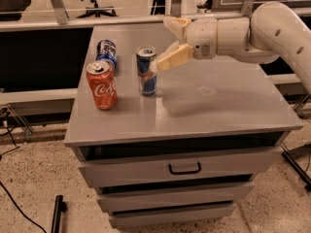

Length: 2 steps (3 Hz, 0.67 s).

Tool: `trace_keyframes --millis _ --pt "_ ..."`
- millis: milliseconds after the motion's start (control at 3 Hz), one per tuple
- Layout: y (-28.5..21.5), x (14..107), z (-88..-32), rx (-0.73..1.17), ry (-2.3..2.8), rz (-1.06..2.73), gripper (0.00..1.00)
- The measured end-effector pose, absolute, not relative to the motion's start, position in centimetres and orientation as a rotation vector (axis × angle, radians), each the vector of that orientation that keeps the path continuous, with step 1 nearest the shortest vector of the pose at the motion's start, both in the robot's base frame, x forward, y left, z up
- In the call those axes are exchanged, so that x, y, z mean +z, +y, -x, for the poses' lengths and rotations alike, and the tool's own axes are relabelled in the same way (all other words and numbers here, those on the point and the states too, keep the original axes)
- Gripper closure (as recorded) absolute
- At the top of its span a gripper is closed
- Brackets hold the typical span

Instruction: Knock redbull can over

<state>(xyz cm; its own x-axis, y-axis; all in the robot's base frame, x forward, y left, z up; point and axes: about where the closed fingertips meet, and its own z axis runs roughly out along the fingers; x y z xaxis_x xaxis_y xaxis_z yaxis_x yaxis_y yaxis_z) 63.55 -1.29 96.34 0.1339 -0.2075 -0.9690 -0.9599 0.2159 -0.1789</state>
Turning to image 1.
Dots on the middle grey drawer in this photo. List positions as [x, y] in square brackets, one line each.
[173, 197]

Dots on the Red Bull can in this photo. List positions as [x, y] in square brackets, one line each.
[146, 78]

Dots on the grey drawer cabinet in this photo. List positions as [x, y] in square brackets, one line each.
[204, 105]

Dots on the black bar on floor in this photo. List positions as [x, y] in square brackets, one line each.
[60, 207]

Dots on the top grey drawer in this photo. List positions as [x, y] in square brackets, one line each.
[154, 169]

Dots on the black drawer handle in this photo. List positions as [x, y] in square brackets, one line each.
[184, 170]

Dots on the bottom grey drawer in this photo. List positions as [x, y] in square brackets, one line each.
[171, 215]

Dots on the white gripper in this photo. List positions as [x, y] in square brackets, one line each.
[201, 37]

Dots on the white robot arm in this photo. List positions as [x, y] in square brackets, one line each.
[272, 31]

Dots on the red Coca-Cola can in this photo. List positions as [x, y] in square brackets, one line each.
[100, 77]

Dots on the grey drawer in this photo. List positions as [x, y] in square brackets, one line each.
[173, 197]
[171, 215]
[154, 169]

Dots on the black chair at left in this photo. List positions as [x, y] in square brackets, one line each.
[11, 10]

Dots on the black stand base right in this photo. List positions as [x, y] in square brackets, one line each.
[301, 172]

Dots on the blue Pepsi can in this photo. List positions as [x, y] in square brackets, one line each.
[106, 51]

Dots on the metal wire rack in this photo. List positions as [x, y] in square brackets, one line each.
[11, 119]

